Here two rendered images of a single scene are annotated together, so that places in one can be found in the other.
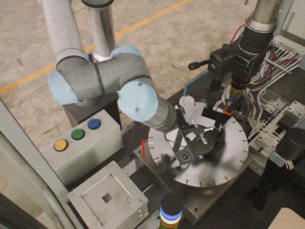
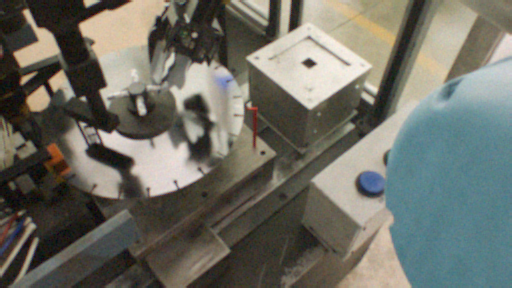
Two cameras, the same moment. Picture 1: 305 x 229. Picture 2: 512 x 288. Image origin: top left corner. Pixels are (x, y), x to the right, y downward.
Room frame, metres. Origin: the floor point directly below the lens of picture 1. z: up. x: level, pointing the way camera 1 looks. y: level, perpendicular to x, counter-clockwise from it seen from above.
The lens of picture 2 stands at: (0.90, 0.03, 1.47)
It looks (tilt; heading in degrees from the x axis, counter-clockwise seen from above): 53 degrees down; 178
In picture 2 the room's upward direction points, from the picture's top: 2 degrees clockwise
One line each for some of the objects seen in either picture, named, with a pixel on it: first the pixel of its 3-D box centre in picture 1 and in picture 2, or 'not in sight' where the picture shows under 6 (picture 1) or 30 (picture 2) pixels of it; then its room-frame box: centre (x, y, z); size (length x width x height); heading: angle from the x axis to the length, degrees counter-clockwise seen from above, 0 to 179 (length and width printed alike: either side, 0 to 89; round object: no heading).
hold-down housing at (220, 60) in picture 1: (218, 75); (63, 25); (0.51, -0.18, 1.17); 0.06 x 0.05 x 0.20; 122
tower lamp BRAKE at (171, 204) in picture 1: (171, 206); not in sight; (0.16, -0.03, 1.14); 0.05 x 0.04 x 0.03; 41
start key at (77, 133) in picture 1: (78, 134); not in sight; (0.51, 0.28, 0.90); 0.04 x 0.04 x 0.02
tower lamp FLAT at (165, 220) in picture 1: (170, 211); not in sight; (0.16, -0.03, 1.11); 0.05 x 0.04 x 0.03; 41
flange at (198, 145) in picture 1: (198, 137); (141, 105); (0.45, -0.15, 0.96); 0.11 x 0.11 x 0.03
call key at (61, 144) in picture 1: (61, 145); not in sight; (0.46, 0.33, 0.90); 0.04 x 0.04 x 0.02
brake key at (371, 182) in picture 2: (94, 124); (371, 184); (0.55, 0.22, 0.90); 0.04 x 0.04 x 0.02
